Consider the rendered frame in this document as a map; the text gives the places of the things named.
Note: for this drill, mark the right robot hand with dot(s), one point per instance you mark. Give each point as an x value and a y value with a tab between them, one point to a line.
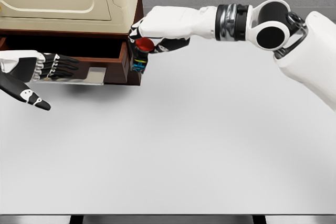
168	23

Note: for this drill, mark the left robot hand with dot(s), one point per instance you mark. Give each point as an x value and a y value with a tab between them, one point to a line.
23	64

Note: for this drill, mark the red button switch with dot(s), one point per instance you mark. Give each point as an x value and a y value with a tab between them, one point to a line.
140	57

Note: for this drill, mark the brown cabinet drawer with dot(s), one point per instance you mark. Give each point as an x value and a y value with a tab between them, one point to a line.
110	62

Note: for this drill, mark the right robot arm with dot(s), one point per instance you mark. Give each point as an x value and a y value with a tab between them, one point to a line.
265	31

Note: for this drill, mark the cream and brown cabinet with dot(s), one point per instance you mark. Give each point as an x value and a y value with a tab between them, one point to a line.
68	1

